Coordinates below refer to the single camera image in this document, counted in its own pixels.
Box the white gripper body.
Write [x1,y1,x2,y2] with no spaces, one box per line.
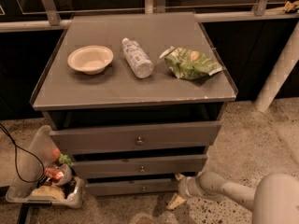
[178,176,205,199]

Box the grey bottom drawer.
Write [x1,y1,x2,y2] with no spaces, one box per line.
[86,178,178,196]

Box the grey drawer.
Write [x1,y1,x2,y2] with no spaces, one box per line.
[86,178,178,196]
[50,121,221,155]
[72,154,207,179]

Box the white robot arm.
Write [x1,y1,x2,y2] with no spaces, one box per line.
[167,172,299,224]

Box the grey middle drawer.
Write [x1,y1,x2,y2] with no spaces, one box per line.
[72,154,207,179]

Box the grey top drawer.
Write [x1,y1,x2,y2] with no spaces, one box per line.
[50,121,221,155]

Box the grey drawer cabinet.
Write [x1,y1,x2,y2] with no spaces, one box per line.
[31,13,237,185]

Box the green chip bag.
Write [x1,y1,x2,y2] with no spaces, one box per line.
[160,47,222,80]

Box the green orange toy vegetable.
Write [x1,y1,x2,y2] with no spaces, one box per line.
[52,148,72,166]

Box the clear plastic water bottle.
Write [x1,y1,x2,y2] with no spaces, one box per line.
[122,38,154,78]

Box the red snack package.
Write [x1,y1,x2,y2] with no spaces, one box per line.
[44,166,64,182]

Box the beige bread item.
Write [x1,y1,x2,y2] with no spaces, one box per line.
[31,186,65,200]

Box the clear plastic bin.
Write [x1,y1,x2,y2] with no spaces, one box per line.
[6,125,84,208]

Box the white paper bowl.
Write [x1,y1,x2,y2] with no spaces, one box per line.
[67,46,114,75]

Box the white diagonal pole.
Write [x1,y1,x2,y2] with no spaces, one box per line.
[253,22,299,112]

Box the metal railing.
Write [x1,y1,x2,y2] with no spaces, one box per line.
[0,0,299,33]

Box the yellow object on ledge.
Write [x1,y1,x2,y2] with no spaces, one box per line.
[283,1,299,13]

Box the black cable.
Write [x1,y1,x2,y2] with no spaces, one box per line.
[0,123,46,184]

